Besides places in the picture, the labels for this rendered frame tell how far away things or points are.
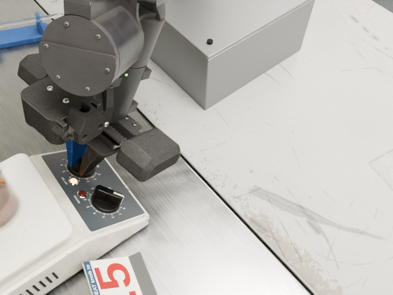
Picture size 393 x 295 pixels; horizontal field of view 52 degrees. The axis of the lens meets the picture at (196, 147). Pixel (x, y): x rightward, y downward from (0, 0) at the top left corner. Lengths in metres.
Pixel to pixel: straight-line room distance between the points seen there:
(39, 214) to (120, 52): 0.21
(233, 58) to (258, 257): 0.26
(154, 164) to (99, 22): 0.14
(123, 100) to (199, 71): 0.18
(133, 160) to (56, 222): 0.10
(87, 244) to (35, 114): 0.15
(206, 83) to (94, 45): 0.28
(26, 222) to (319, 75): 0.47
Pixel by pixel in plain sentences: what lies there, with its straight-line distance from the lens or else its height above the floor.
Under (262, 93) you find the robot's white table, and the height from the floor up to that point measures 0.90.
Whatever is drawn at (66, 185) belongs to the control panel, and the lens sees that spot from 0.47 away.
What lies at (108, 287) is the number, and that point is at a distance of 0.45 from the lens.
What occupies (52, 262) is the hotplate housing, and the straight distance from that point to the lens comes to 0.44.
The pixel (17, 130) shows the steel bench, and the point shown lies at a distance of 0.62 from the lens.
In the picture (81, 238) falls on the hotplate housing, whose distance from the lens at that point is 0.43.
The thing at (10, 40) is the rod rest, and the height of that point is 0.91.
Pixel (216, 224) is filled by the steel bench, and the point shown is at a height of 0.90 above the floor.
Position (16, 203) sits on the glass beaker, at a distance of 0.43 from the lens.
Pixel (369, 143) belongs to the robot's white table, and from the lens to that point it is 0.61.
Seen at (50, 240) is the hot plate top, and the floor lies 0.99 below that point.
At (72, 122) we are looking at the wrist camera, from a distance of 0.34.
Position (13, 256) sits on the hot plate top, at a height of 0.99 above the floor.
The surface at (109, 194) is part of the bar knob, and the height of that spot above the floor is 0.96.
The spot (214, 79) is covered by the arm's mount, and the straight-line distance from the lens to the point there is 0.56.
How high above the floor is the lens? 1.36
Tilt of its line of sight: 56 degrees down
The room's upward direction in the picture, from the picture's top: 2 degrees clockwise
